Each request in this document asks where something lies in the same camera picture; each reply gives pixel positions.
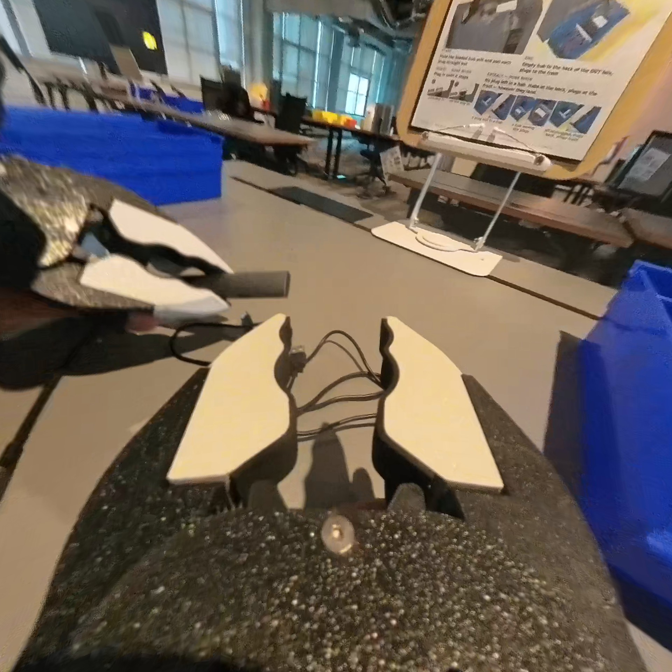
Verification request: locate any grey USB hub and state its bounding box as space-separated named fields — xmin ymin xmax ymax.
xmin=202 ymin=269 xmax=291 ymax=301

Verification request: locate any printed instruction sheet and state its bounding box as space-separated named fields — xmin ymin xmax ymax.
xmin=409 ymin=0 xmax=672 ymax=162

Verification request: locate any blue bin with divider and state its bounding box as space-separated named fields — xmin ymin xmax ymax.
xmin=543 ymin=259 xmax=672 ymax=638

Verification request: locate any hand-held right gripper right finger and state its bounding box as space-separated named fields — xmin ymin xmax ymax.
xmin=373 ymin=315 xmax=507 ymax=493

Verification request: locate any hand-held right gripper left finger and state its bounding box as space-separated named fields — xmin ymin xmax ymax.
xmin=165 ymin=313 xmax=298 ymax=487

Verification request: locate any black framed display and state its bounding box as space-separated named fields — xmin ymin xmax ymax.
xmin=609 ymin=130 xmax=672 ymax=196

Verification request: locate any black USB cable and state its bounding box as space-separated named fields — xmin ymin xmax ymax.
xmin=169 ymin=312 xmax=390 ymax=438

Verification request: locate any blue plastic bin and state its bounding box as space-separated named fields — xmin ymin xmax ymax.
xmin=0 ymin=105 xmax=225 ymax=207

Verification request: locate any small blue bin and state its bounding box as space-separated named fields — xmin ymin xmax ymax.
xmin=130 ymin=83 xmax=204 ymax=113

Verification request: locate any yellow plastic bin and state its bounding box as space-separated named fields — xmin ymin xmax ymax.
xmin=311 ymin=108 xmax=364 ymax=128

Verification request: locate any wooden display board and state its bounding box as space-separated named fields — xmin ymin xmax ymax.
xmin=395 ymin=0 xmax=672 ymax=179

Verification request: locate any black table cable slot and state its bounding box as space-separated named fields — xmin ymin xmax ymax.
xmin=270 ymin=185 xmax=375 ymax=222

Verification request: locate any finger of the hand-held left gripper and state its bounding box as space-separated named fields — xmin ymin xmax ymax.
xmin=79 ymin=254 xmax=232 ymax=322
xmin=105 ymin=198 xmax=235 ymax=276

